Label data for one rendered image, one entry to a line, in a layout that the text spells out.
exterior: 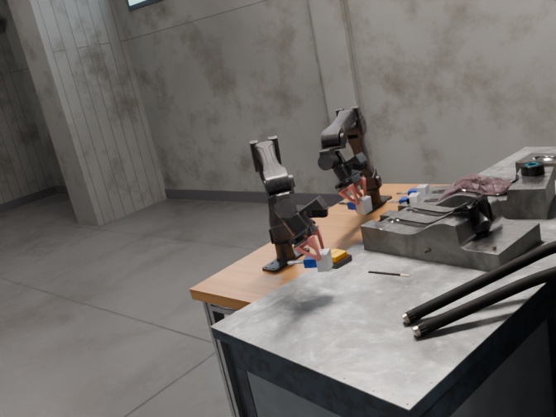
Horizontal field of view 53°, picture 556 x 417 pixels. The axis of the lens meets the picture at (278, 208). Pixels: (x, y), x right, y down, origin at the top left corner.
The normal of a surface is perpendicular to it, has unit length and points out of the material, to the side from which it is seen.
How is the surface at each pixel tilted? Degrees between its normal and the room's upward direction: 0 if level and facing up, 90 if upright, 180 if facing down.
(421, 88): 90
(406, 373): 0
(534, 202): 90
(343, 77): 90
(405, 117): 90
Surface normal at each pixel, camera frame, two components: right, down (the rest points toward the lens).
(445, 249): -0.73, 0.33
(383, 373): -0.20, -0.94
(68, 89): 0.74, 0.04
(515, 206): -0.50, 0.34
